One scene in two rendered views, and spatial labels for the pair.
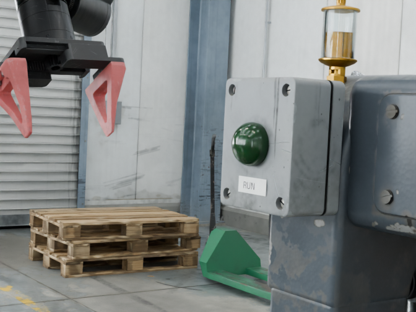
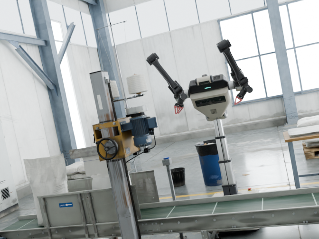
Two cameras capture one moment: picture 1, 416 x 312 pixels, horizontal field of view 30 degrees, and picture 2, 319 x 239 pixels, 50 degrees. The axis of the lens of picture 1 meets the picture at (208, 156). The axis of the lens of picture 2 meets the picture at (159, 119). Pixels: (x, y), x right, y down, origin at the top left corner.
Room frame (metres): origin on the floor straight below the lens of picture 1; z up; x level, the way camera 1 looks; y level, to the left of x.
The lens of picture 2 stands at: (3.36, -1.95, 1.42)
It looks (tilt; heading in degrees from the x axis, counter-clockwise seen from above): 3 degrees down; 143
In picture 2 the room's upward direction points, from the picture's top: 11 degrees counter-clockwise
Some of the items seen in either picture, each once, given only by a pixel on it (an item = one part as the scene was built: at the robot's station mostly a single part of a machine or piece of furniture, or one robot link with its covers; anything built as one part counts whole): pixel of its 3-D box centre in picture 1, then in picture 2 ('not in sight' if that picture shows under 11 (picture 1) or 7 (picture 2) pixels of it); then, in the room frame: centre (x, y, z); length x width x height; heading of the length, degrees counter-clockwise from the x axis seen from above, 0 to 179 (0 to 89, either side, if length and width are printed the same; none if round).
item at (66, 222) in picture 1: (113, 221); not in sight; (6.54, 0.77, 0.36); 1.20 x 0.82 x 0.14; 121
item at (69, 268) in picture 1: (112, 255); not in sight; (6.57, 0.77, 0.07); 1.20 x 0.82 x 0.14; 123
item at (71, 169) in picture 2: not in sight; (75, 167); (-2.46, 0.36, 0.56); 0.66 x 0.43 x 0.15; 122
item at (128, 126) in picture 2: not in sight; (128, 125); (0.92, -0.46, 1.27); 0.12 x 0.09 x 0.09; 125
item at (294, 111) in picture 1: (280, 145); not in sight; (0.54, -0.05, 1.28); 0.08 x 0.05 x 0.09; 35
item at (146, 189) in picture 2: not in sight; (112, 193); (0.00, -0.27, 0.54); 1.05 x 0.02 x 0.41; 35
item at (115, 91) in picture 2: not in sight; (110, 89); (0.66, -0.41, 1.61); 0.15 x 0.14 x 0.17; 35
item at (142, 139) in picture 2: not in sight; (140, 131); (0.96, -0.38, 1.21); 0.15 x 0.15 x 0.25
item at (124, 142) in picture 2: not in sight; (117, 138); (0.75, -0.49, 1.18); 0.34 x 0.25 x 0.31; 125
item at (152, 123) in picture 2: not in sight; (152, 124); (1.01, -0.29, 1.25); 0.10 x 0.08 x 0.12; 150
